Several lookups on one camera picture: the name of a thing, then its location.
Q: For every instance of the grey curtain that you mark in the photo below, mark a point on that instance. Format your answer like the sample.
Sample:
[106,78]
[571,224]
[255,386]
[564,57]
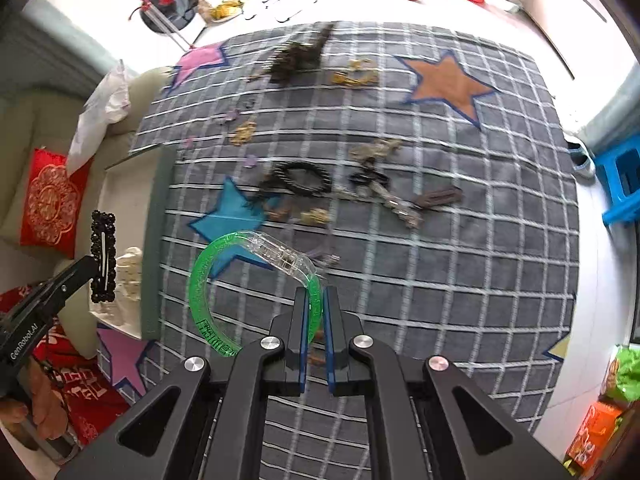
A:
[45,50]

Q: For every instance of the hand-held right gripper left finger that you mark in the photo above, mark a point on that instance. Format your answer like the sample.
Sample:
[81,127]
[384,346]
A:
[302,345]

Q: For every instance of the red embroidered cushion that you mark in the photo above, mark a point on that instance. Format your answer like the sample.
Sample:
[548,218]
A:
[50,205]

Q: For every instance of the orange snack box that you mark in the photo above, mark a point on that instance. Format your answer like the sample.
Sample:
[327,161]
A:
[595,430]

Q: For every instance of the beige sofa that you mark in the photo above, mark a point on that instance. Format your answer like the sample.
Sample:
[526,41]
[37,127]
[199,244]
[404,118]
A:
[30,125]

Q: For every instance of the person's left hand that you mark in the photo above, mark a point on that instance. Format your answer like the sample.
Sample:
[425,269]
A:
[47,400]

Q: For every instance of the cream polka-dot scrunchie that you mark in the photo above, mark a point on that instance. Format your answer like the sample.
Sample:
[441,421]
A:
[129,272]

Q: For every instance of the white slipper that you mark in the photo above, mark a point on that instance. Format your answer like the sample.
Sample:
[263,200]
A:
[580,152]

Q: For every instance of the white shallow box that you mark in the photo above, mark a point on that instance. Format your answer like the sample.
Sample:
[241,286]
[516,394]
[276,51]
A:
[120,195]

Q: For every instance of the grey checked star mat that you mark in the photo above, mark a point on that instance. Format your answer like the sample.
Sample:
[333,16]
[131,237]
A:
[450,285]

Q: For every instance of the blue plastic stool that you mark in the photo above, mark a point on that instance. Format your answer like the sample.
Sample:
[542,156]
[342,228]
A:
[607,175]

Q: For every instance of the silver charm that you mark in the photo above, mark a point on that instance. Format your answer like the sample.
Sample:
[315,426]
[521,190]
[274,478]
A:
[327,260]

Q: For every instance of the small purple heart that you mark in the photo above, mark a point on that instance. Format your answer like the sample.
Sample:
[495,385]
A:
[230,114]
[189,141]
[250,161]

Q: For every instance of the gold flower hair clip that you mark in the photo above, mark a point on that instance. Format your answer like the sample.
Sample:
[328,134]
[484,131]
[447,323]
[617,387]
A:
[243,131]

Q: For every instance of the small gold hair clip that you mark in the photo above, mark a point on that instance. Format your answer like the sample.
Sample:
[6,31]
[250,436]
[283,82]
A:
[315,217]

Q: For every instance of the brown snap hair clip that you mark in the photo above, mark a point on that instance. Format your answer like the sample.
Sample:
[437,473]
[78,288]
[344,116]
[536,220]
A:
[440,195]

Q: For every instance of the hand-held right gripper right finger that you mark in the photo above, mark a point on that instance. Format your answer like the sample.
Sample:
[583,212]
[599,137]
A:
[329,350]

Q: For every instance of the white plastic bag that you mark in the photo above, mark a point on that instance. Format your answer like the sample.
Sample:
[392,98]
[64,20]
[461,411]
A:
[100,105]

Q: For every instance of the leopard print scrunchie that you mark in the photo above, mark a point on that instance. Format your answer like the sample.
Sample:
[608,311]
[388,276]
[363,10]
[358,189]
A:
[300,57]

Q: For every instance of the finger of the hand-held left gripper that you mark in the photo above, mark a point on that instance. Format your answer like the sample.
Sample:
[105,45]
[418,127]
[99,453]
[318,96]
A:
[70,280]

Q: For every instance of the green snack packet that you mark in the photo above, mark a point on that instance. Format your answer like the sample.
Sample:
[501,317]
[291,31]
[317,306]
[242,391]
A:
[622,370]

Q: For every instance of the black beaded hair clip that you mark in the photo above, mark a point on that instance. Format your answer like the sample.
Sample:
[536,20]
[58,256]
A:
[103,255]

